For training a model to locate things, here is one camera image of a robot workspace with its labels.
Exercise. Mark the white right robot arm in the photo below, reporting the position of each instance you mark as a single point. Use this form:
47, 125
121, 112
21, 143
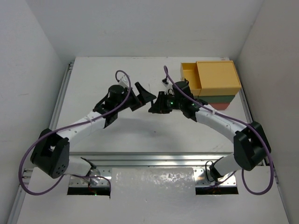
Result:
250, 145

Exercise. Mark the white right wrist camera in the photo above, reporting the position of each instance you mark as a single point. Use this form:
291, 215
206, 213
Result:
168, 86

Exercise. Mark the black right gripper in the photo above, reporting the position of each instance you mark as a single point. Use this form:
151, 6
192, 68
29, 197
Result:
159, 106

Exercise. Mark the aluminium frame rail front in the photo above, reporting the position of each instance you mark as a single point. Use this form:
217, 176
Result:
149, 159

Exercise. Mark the yellow top drawer box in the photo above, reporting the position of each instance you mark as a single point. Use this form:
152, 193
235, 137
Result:
211, 78

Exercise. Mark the red bottom drawer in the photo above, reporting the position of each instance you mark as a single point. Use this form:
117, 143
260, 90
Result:
220, 106

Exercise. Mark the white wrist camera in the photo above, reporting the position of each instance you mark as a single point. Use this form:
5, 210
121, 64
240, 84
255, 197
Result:
168, 86
124, 82

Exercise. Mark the green black screwdriver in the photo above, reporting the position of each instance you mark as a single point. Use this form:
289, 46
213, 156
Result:
151, 96

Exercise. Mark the green drawer box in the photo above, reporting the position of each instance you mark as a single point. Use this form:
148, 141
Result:
217, 99

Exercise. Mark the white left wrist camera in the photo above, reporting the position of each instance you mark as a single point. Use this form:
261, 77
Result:
124, 82

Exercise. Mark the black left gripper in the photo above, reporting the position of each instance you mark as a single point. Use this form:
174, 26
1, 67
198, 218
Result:
136, 100

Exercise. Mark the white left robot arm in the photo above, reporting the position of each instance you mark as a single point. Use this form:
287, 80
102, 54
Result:
52, 153

